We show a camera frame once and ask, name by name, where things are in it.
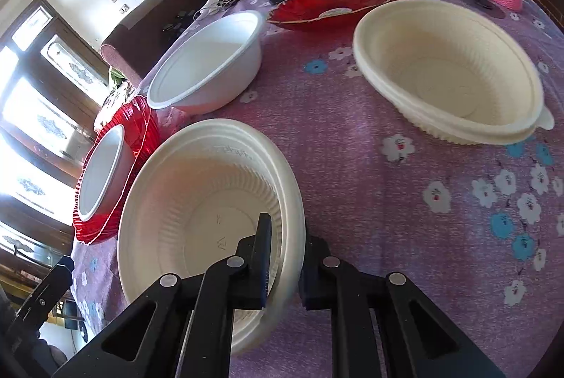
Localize purple floral tablecloth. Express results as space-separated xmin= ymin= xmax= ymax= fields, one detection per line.
xmin=70 ymin=0 xmax=564 ymax=378

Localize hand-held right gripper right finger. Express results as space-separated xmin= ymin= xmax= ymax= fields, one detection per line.
xmin=299 ymin=234 xmax=507 ymax=378

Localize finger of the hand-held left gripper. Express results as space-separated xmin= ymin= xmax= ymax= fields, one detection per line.
xmin=9 ymin=255 xmax=75 ymax=337

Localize small black gadgets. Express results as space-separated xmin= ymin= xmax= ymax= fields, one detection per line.
xmin=161 ymin=10 xmax=195 ymax=32

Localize white smooth bowl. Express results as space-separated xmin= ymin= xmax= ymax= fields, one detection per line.
xmin=76 ymin=123 xmax=135 ymax=222
xmin=146 ymin=10 xmax=264 ymax=115

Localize red gold-rimmed plate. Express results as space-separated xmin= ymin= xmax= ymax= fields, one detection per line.
xmin=265 ymin=0 xmax=399 ymax=32

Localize brown patterned blanket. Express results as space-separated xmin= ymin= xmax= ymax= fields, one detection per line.
xmin=93 ymin=80 xmax=146 ymax=132

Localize red ribbed plate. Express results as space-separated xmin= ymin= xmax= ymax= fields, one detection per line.
xmin=72 ymin=94 xmax=160 ymax=245

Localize wooden glass door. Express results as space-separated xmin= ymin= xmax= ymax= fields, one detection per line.
xmin=0 ymin=0 xmax=115 ymax=273

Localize brown armchair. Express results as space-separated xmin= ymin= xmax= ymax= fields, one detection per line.
xmin=100 ymin=0 xmax=203 ymax=83

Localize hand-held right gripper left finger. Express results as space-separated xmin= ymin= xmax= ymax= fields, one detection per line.
xmin=52 ymin=213 xmax=274 ymax=378

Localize cream ribbed bowl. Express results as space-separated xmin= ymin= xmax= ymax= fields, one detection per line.
xmin=352 ymin=0 xmax=555 ymax=146
xmin=117 ymin=118 xmax=307 ymax=356

